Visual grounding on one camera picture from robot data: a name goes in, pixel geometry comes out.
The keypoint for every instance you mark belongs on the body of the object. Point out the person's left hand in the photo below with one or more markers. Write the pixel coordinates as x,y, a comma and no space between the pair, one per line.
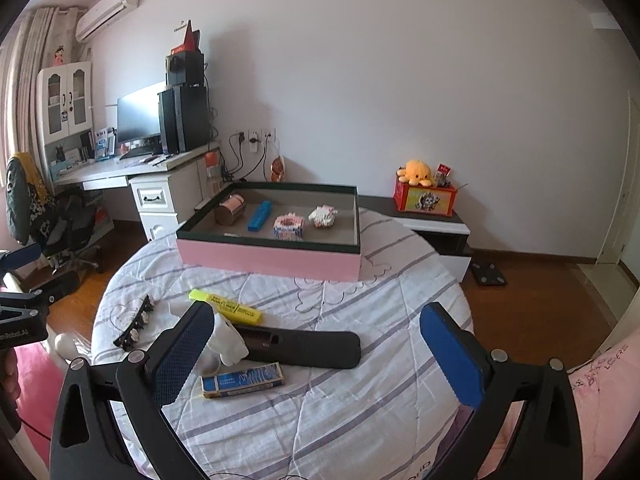
7,385

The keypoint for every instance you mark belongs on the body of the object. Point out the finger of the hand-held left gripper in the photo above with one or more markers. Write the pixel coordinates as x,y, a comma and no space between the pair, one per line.
20,256
60,282

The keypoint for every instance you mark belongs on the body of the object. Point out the anatomy torso model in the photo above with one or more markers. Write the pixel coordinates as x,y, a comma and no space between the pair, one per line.
277,170

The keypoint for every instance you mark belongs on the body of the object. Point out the black floor scale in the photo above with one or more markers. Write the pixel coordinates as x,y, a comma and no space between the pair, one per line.
487,272

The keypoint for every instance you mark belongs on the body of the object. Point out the white figurine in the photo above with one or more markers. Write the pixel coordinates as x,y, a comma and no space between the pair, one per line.
227,342

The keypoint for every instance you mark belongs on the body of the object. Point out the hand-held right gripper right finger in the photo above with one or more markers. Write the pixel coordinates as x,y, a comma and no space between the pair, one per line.
450,355

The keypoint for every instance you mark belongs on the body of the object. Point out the rose gold can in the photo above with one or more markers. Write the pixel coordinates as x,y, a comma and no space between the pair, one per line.
231,208

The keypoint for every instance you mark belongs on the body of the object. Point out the white desk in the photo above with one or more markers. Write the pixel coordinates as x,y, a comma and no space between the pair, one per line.
100,172

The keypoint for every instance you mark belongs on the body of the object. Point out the white door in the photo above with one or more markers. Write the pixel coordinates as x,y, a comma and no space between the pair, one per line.
615,185

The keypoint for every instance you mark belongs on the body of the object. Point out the pink cardboard box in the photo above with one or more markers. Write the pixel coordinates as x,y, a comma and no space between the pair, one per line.
270,260

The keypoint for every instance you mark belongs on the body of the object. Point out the small red white packet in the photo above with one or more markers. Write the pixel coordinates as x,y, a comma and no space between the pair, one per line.
442,170

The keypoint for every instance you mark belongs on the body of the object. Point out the blue textured bar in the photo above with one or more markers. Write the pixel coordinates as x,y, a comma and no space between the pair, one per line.
260,216

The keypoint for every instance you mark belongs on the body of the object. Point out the pink fleece cloth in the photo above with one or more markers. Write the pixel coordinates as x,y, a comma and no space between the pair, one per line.
40,395

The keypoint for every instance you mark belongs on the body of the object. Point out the black office chair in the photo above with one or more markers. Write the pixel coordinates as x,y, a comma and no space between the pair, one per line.
75,220

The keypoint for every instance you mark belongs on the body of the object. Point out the orange capped bottle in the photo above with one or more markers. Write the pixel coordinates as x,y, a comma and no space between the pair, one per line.
212,170

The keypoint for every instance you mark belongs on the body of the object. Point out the black hair clip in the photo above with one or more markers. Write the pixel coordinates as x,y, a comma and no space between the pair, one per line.
135,327

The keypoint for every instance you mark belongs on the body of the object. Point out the white pink block toy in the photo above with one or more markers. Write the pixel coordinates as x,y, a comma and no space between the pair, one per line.
322,216

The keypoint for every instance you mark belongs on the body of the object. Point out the black keyboard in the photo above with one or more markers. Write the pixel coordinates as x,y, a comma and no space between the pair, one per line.
135,155

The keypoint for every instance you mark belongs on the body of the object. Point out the orange octopus plush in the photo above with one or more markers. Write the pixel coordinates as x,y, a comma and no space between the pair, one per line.
415,171

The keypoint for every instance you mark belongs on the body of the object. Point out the red printed box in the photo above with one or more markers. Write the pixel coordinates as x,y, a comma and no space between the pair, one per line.
425,202

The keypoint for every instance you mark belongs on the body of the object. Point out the black computer monitor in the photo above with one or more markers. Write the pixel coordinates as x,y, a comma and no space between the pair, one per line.
140,115

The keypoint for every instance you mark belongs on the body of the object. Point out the black textured remote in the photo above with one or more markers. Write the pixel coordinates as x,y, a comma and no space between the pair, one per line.
310,347

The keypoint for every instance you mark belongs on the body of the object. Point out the white glass-door cabinet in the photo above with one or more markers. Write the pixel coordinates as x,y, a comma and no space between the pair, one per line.
62,75

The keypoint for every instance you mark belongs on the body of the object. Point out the yellow highlighter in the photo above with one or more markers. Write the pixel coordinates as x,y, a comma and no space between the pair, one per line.
230,307

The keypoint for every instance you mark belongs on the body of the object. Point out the black computer tower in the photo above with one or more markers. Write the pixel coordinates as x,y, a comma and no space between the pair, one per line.
185,117

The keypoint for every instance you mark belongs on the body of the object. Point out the striped white quilt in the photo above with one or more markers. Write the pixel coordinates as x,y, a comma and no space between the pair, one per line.
350,320

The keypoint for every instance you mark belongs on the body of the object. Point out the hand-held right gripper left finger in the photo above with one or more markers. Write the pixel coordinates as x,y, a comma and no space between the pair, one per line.
182,355

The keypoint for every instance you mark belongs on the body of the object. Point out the blue cigarette box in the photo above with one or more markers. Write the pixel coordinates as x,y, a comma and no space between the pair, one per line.
245,379

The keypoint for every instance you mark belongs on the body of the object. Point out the red triangular card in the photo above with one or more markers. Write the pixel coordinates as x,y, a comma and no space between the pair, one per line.
190,37

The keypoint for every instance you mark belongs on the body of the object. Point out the dark jacket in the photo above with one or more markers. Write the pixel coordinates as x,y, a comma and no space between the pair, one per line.
25,195

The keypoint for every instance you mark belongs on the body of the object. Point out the white air conditioner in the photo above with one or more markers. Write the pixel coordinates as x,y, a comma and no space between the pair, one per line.
107,10

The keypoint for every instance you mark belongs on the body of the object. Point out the pink doll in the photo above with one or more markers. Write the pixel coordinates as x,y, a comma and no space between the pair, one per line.
60,56

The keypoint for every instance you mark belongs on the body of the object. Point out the blue white box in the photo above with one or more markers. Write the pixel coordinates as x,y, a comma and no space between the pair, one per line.
104,145

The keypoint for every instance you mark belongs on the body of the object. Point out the white round object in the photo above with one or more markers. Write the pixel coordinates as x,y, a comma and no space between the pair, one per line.
65,344

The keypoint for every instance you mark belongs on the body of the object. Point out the beige curtain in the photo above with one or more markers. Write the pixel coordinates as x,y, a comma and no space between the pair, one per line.
30,85

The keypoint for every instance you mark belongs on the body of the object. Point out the flat red box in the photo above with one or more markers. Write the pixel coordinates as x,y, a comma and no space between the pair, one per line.
181,50

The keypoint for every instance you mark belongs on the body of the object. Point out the pink blanket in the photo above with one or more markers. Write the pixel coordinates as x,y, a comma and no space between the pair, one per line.
600,385

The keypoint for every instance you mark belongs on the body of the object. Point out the white wall socket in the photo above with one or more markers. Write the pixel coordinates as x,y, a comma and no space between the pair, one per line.
265,135

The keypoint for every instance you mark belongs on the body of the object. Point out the black speaker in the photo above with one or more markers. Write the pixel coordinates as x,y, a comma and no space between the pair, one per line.
185,67

